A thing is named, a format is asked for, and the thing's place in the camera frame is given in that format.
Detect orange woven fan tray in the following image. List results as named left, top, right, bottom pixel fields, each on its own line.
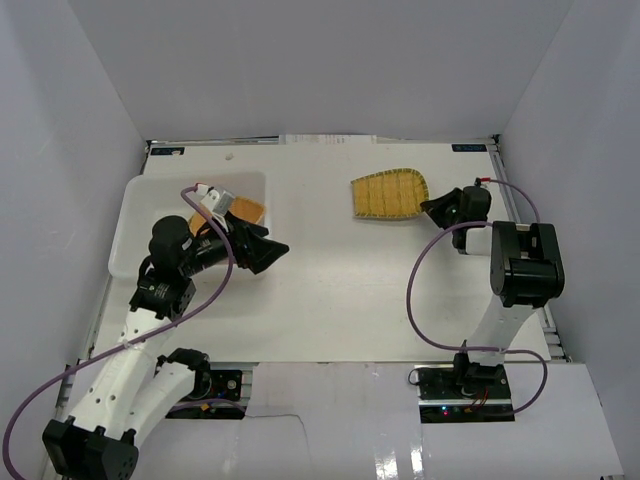
left=189, top=196, right=266, bottom=235

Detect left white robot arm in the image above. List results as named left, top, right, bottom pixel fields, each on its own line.
left=42, top=214, right=289, bottom=479

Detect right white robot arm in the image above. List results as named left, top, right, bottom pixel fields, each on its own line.
left=421, top=180, right=565, bottom=399

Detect white plastic bin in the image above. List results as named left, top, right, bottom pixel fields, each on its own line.
left=108, top=169, right=271, bottom=281

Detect yellow woven tray green rim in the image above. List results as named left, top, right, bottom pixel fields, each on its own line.
left=351, top=168, right=429, bottom=220

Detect right blue label sticker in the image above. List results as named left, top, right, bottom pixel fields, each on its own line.
left=451, top=143, right=487, bottom=153

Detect blue label sticker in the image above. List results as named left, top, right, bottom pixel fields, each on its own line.
left=149, top=147, right=185, bottom=156
left=451, top=143, right=487, bottom=153

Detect left blue label sticker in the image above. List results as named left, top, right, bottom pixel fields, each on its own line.
left=149, top=147, right=185, bottom=156

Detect papers at back edge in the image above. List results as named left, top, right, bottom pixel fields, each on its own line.
left=278, top=134, right=377, bottom=145

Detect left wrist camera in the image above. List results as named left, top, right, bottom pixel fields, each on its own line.
left=196, top=183, right=235, bottom=223

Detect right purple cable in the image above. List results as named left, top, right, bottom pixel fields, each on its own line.
left=405, top=178, right=548, bottom=417

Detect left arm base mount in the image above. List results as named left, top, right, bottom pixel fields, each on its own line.
left=166, top=369, right=250, bottom=420

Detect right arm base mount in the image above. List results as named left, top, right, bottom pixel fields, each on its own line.
left=407, top=364, right=515, bottom=425

